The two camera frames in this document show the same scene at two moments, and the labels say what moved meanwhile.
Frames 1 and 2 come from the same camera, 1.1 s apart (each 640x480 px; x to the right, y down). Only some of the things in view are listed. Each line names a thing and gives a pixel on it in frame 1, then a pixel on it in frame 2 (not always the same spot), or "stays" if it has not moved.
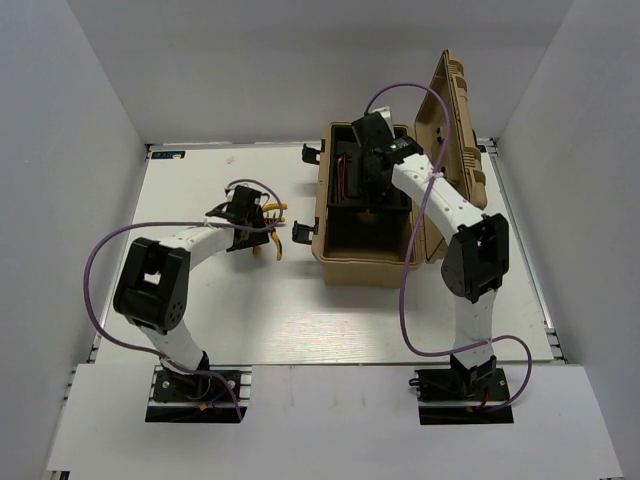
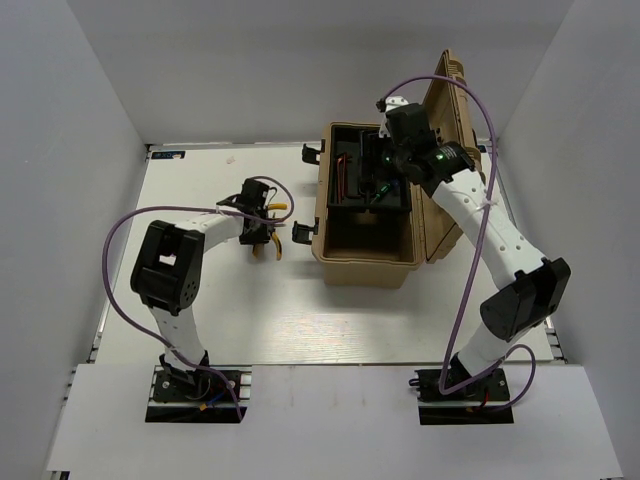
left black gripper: x=257 y=237 stays
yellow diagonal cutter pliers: x=279 y=251 stays
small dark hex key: x=339 y=197 stays
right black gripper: x=372 y=178 to x=389 y=140
